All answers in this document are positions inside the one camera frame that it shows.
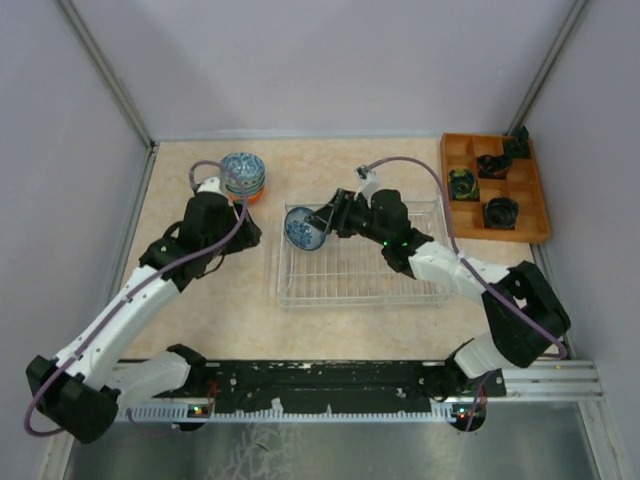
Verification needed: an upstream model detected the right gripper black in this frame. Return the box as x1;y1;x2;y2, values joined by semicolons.
305;189;389;247

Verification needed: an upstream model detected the blue white patterned bowl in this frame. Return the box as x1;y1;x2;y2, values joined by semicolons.
284;206;326;252

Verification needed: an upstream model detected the white wire dish rack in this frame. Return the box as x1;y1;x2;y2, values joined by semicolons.
277;203;452;308

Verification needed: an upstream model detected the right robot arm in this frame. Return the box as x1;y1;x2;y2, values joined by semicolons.
306;189;571;398

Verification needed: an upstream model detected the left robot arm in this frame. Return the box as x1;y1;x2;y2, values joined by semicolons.
23;190;262;443

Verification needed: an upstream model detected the orange bottom stacked bowl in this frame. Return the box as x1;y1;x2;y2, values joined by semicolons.
228;189;265;204

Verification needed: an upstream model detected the top blue stacked bowl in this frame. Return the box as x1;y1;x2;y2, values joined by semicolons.
221;152;266;188

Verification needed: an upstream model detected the black yellow object in tray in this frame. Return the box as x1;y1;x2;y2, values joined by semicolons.
448;168;480;201

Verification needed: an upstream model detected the wooden compartment tray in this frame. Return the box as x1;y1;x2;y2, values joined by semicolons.
440;133;551;244

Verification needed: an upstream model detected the black object tray centre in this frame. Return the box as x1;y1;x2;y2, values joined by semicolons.
476;154;513;180

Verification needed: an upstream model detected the black round object in tray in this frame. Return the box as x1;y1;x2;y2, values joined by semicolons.
483;197;520;230

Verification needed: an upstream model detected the black object tray corner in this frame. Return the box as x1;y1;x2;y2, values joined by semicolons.
503;126;531;159

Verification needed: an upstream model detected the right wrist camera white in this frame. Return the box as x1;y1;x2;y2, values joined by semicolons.
356;165;380;201

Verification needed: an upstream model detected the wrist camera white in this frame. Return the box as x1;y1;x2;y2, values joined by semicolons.
195;176;224;196
356;165;380;201

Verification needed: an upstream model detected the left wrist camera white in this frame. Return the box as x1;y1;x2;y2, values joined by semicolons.
195;176;224;196

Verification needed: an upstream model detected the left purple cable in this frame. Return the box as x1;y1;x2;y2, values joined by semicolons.
22;160;250;439

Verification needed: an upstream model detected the purple cable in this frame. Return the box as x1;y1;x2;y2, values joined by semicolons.
22;160;250;439
367;157;569;434

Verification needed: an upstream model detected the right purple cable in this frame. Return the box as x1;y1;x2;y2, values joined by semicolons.
367;157;569;434

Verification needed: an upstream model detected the white cable duct strip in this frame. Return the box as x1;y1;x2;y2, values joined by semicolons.
127;403;481;422

